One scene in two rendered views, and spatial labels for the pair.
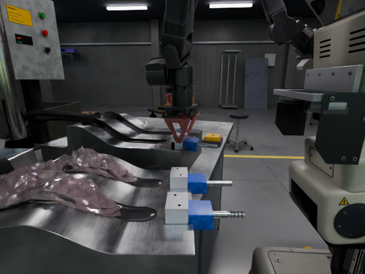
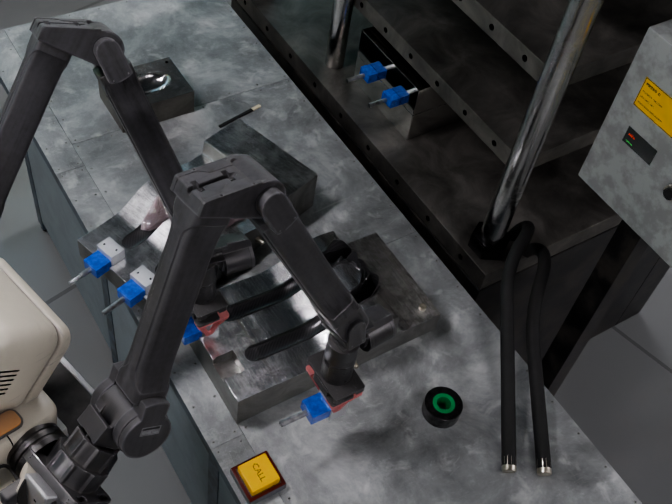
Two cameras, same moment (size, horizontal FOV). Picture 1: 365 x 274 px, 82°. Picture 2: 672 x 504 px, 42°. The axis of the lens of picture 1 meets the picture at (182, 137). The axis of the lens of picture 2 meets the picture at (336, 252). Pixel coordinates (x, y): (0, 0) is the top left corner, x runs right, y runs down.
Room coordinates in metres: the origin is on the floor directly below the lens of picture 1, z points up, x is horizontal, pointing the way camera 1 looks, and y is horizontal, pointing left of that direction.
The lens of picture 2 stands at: (1.31, -0.71, 2.39)
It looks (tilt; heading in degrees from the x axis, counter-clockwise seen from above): 50 degrees down; 122
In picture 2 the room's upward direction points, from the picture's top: 11 degrees clockwise
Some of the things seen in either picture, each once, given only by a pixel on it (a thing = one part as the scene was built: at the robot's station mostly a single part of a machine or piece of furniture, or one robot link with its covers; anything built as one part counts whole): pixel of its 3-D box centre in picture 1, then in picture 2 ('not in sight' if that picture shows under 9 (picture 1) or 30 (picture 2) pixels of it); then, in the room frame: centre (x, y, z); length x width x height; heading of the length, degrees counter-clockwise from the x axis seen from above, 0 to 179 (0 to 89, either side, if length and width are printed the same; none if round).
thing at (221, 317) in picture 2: (184, 122); (206, 316); (0.61, -0.01, 0.95); 0.07 x 0.07 x 0.09; 72
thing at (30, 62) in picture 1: (41, 141); (595, 299); (1.14, 0.80, 0.73); 0.30 x 0.22 x 1.47; 162
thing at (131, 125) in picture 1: (126, 125); (306, 296); (0.70, 0.19, 0.92); 0.35 x 0.16 x 0.09; 72
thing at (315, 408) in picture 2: not in sight; (311, 410); (0.89, -0.01, 0.93); 0.13 x 0.05 x 0.05; 71
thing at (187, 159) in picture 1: (125, 138); (313, 310); (0.72, 0.20, 0.87); 0.50 x 0.26 x 0.14; 72
